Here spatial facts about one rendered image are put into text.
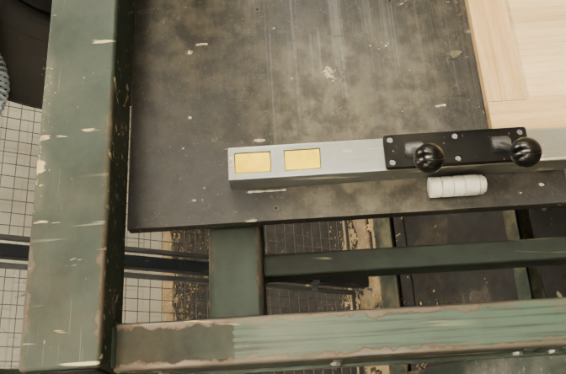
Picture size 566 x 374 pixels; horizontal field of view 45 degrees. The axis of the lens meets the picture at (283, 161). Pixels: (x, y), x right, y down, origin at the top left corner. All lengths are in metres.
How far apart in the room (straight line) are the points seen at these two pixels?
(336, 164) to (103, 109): 0.33
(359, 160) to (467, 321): 0.26
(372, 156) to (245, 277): 0.25
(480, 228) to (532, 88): 1.88
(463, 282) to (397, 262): 1.97
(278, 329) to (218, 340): 0.08
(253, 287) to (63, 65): 0.41
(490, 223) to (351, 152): 1.97
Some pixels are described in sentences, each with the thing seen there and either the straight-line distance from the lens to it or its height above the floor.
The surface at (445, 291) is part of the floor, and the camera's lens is 3.07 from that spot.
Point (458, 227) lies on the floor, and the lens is 3.04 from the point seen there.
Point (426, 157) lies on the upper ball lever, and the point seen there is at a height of 1.55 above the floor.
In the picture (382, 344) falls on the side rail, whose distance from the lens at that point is 0.90.
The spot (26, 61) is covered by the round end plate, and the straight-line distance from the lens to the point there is 1.60.
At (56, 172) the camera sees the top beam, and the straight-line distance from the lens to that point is 0.96.
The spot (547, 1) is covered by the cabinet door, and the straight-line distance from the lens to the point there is 1.19.
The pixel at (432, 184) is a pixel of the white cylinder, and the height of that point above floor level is 1.46.
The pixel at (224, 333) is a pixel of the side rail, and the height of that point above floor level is 1.71.
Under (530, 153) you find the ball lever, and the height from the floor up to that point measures 1.45.
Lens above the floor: 2.11
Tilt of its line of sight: 29 degrees down
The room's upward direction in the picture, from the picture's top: 80 degrees counter-clockwise
